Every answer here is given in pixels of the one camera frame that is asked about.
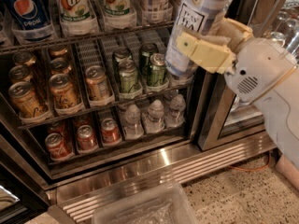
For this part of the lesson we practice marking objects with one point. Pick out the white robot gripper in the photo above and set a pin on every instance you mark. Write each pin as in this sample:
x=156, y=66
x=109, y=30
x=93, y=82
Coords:
x=261, y=69

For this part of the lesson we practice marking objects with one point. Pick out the tea bottle with white label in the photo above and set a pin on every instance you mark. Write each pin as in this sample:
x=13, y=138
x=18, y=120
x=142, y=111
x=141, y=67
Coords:
x=203, y=17

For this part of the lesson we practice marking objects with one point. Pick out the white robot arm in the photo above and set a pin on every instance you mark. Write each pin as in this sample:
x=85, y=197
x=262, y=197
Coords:
x=281, y=120

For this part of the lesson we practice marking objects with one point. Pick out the white label bottle on shelf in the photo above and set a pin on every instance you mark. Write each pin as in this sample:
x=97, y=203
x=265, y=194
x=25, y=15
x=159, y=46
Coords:
x=154, y=11

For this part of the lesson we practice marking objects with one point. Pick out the right clear water bottle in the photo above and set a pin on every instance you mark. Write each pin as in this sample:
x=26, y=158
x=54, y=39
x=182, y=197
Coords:
x=175, y=114

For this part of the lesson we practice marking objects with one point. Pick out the clear water bottle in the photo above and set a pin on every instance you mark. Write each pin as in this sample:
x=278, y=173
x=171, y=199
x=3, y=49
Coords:
x=133, y=128
x=175, y=114
x=153, y=118

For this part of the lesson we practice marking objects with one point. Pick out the middle clear water bottle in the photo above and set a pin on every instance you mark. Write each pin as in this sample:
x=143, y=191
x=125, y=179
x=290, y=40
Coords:
x=153, y=118

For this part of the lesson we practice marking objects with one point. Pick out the right 7up bottle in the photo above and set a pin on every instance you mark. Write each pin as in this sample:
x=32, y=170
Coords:
x=118, y=11

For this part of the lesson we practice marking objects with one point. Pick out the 7up bottle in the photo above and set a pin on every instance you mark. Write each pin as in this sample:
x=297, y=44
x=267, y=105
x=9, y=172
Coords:
x=118, y=11
x=75, y=16

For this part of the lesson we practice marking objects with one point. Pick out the left clear water bottle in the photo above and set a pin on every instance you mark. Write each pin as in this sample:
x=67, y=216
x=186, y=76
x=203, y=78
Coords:
x=133, y=128

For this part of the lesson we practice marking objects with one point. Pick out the stainless steel fridge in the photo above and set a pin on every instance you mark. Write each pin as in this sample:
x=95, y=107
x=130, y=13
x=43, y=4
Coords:
x=73, y=189

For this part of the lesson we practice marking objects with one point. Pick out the left 7up bottle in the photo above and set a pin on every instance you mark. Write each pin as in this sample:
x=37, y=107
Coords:
x=75, y=16

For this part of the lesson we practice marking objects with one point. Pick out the blue pepsi bottle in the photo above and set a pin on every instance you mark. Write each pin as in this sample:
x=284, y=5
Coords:
x=29, y=14

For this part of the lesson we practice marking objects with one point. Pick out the green can front right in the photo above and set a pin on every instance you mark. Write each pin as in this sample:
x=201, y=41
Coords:
x=156, y=70

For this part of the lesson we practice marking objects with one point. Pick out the green can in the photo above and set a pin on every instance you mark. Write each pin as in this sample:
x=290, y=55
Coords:
x=145, y=51
x=128, y=77
x=156, y=70
x=120, y=54

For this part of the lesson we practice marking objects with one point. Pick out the green can back right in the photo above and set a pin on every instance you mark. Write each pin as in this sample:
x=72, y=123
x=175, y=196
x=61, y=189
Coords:
x=145, y=51

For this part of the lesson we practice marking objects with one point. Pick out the green can front left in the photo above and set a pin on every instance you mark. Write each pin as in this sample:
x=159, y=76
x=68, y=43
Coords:
x=128, y=77

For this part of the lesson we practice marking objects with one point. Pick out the green can back left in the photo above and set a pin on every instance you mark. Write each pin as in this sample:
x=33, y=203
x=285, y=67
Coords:
x=120, y=54

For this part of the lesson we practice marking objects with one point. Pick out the pink plastic container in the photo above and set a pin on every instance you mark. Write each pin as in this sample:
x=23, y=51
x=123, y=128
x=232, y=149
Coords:
x=286, y=168

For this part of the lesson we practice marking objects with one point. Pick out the gold can column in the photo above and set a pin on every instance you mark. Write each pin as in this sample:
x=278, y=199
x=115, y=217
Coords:
x=60, y=66
x=63, y=91
x=58, y=51
x=97, y=85

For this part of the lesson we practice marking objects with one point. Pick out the red can right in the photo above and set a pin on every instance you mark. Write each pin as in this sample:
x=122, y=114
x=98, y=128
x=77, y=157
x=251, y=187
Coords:
x=110, y=132

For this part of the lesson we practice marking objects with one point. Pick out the red can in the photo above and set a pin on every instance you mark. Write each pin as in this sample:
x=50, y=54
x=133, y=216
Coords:
x=82, y=120
x=57, y=127
x=110, y=132
x=86, y=137
x=57, y=147

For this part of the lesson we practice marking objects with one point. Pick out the red can back middle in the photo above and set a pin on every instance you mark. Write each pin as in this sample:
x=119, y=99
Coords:
x=82, y=120

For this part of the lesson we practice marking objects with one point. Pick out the clear plastic bin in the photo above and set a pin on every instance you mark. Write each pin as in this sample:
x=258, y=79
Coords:
x=163, y=204

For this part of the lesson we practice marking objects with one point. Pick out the red can back left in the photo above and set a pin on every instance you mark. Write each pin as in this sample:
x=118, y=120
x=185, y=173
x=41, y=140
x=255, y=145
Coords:
x=57, y=127

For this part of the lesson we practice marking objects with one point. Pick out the red can front left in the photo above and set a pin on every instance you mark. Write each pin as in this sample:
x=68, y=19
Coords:
x=57, y=147

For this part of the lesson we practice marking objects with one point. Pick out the gold can back left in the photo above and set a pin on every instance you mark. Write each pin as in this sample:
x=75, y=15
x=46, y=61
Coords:
x=24, y=57

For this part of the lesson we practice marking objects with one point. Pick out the gold can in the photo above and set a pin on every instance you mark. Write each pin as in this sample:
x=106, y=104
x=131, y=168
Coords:
x=24, y=57
x=20, y=73
x=24, y=96

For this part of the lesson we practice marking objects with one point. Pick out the gold can middle left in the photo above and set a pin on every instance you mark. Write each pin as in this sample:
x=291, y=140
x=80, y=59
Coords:
x=20, y=73

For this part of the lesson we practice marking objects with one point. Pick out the gold can front left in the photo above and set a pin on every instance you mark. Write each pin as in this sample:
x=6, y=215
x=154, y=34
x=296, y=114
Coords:
x=24, y=96

